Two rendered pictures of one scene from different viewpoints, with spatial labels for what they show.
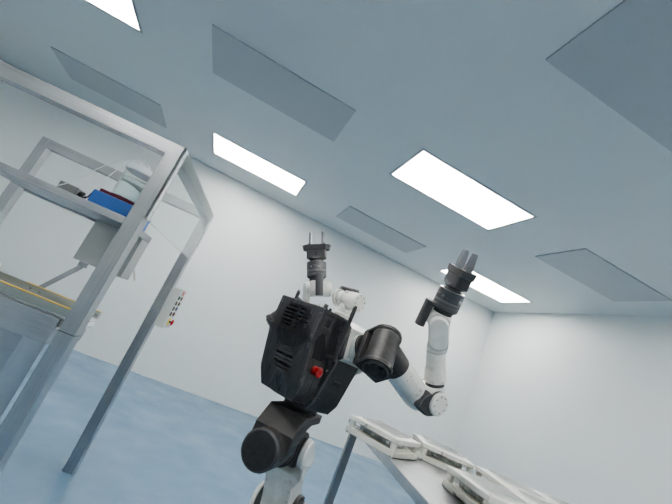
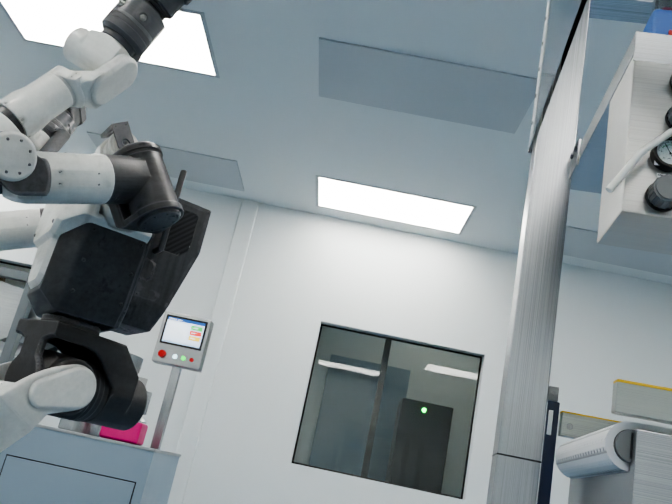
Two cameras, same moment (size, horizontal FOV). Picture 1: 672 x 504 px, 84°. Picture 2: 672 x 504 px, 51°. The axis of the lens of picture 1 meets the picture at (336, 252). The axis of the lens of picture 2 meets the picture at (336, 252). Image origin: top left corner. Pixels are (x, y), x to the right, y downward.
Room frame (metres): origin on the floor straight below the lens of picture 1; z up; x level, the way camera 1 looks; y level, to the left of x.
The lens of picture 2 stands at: (2.59, 0.77, 0.76)
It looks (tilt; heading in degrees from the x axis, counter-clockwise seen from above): 18 degrees up; 195
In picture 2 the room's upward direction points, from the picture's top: 12 degrees clockwise
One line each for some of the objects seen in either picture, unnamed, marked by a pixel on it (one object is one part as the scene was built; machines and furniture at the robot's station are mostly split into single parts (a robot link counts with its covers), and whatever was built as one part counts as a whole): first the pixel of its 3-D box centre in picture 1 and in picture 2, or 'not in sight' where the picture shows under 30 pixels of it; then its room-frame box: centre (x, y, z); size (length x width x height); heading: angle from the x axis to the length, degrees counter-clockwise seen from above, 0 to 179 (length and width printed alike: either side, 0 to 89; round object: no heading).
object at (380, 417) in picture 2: not in sight; (389, 408); (-3.13, -0.10, 1.43); 1.38 x 0.01 x 1.16; 103
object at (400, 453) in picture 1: (381, 442); not in sight; (1.74, -0.51, 0.89); 0.24 x 0.24 x 0.02; 48
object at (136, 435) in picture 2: not in sight; (123, 430); (-0.16, -0.71, 0.80); 0.16 x 0.12 x 0.09; 103
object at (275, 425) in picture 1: (282, 434); (83, 376); (1.26, -0.07, 0.87); 0.28 x 0.13 x 0.18; 159
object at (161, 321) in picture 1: (170, 307); not in sight; (2.53, 0.85, 1.03); 0.17 x 0.06 x 0.26; 6
